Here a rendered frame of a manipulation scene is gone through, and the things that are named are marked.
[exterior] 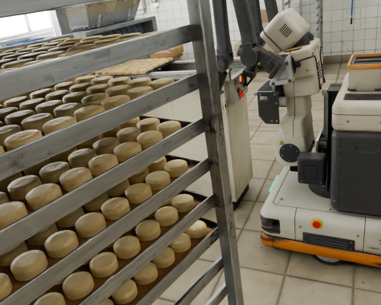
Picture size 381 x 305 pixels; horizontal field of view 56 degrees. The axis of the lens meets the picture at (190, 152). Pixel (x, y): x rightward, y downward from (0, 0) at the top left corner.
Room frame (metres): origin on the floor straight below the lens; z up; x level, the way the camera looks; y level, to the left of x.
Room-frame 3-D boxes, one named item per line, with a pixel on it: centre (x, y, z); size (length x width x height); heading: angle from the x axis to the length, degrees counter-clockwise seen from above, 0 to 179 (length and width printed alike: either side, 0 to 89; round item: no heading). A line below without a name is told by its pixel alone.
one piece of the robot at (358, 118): (1.55, -0.81, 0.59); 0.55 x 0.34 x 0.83; 149
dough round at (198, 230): (0.72, 0.02, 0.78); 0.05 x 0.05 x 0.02
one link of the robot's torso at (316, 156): (1.63, -0.55, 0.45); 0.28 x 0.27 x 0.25; 149
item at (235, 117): (2.21, -0.02, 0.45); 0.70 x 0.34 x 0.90; 59
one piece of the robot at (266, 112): (1.74, -0.48, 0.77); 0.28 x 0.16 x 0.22; 149
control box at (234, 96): (2.02, -0.33, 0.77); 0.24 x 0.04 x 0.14; 149
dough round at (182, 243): (0.68, 0.06, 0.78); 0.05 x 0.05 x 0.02
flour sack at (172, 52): (6.05, 0.13, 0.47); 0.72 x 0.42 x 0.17; 158
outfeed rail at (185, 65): (2.65, 0.44, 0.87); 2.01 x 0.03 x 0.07; 59
